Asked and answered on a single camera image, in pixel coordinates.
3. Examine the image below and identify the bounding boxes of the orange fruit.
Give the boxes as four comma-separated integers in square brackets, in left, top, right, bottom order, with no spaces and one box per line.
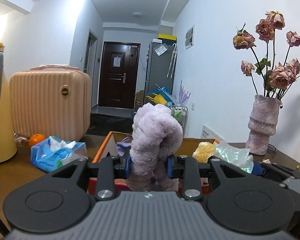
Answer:
[28,133,46,148]

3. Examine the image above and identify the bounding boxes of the purple coral decoration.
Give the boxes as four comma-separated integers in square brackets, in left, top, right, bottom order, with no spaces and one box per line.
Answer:
[178,81,191,107]

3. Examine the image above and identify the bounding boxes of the blue yellow bags pile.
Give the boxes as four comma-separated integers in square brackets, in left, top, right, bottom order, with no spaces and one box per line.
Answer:
[145,87,177,107]

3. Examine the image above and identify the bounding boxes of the dried pink roses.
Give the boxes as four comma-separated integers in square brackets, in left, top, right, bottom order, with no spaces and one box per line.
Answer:
[232,10,300,101]

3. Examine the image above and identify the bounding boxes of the textured pink vase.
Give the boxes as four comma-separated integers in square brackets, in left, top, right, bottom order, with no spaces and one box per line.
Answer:
[245,95,281,155]

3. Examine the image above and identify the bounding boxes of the yellow thermos jug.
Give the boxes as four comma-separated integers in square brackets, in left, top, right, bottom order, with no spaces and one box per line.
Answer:
[0,42,18,165]

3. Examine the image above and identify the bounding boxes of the yellow box on refrigerator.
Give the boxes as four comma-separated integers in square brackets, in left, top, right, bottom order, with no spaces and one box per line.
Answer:
[158,34,177,46]

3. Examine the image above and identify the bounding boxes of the wire rack with bottles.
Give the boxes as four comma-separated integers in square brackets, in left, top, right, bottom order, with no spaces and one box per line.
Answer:
[171,106,188,131]

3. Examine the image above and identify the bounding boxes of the grey refrigerator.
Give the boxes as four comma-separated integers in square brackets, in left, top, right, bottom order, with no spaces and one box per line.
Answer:
[143,42,174,103]

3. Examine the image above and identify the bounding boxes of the dark brown door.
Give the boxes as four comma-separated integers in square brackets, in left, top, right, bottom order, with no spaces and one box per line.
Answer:
[98,41,141,109]

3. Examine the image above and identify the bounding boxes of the blue tissue pack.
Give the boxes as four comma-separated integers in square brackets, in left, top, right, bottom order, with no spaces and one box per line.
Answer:
[30,136,88,172]

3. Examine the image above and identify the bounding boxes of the purple knitted cloth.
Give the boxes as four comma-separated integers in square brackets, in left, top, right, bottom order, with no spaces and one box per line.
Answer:
[116,135,132,157]

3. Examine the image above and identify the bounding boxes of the yellow white plush toy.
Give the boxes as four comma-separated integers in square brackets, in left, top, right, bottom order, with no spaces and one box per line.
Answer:
[192,142,216,163]

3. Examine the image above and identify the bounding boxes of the pink ribbed suitcase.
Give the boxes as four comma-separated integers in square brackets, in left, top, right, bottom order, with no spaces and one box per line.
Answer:
[9,65,92,141]

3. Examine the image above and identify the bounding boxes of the fluffy lilac sock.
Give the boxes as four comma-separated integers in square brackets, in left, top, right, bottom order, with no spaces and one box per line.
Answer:
[126,103,183,191]

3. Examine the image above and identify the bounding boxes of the iridescent plastic bag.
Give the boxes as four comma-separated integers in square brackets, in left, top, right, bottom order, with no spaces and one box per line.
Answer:
[213,141,254,174]

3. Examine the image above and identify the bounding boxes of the red orange cardboard box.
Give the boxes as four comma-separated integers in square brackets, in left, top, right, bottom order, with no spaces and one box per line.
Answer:
[93,131,220,195]

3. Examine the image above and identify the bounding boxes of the white card against wall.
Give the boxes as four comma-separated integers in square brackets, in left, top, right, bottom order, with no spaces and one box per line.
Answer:
[201,125,224,141]

